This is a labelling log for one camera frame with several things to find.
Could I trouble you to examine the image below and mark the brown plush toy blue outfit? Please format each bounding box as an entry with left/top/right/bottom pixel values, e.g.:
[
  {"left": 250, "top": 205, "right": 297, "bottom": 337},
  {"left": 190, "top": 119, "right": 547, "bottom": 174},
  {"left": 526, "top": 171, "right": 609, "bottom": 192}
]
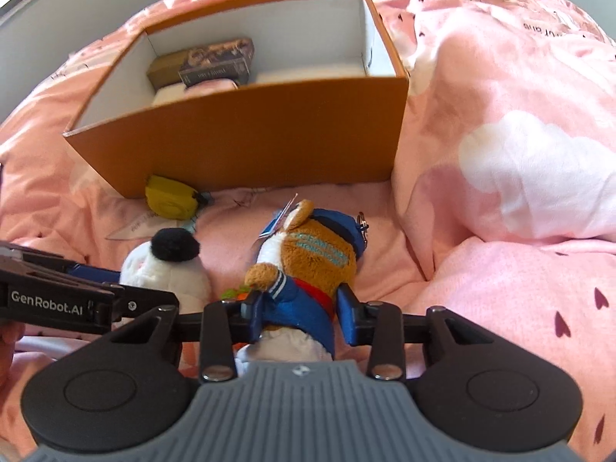
[{"left": 223, "top": 199, "right": 368, "bottom": 371}]

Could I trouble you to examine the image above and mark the yellow tape measure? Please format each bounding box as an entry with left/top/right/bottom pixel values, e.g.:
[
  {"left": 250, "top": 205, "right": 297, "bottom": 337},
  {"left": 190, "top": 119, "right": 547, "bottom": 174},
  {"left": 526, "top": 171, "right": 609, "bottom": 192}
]
[{"left": 145, "top": 175, "right": 214, "bottom": 221}]

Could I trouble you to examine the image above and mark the white plush black pompom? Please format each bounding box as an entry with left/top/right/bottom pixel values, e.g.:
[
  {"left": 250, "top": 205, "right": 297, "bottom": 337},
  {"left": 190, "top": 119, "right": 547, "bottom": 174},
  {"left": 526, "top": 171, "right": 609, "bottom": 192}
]
[{"left": 119, "top": 228, "right": 215, "bottom": 314}]

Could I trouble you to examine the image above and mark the pink patterned duvet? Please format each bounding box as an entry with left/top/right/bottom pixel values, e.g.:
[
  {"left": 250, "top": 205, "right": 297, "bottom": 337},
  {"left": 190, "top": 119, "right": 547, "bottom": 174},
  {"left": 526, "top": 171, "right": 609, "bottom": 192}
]
[{"left": 1, "top": 0, "right": 615, "bottom": 461}]

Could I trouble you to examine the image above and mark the white small box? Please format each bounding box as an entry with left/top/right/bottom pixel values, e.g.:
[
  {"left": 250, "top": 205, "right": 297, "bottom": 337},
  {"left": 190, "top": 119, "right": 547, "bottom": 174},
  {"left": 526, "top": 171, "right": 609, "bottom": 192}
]
[{"left": 151, "top": 82, "right": 186, "bottom": 106}]

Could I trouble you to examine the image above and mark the brown small cardboard box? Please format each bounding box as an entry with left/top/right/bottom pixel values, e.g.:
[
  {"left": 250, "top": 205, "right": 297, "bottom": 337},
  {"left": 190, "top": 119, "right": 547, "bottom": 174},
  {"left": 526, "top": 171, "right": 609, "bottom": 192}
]
[{"left": 146, "top": 50, "right": 189, "bottom": 91}]

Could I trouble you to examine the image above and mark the orange cardboard box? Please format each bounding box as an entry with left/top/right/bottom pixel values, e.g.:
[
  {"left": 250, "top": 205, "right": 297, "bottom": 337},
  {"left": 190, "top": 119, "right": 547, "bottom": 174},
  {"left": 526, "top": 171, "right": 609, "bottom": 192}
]
[{"left": 65, "top": 0, "right": 408, "bottom": 198}]

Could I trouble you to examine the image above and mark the dark patterned card box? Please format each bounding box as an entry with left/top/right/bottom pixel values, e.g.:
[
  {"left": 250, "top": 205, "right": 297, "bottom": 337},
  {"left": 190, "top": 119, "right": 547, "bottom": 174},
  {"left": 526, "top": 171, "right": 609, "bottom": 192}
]
[{"left": 179, "top": 38, "right": 255, "bottom": 87}]

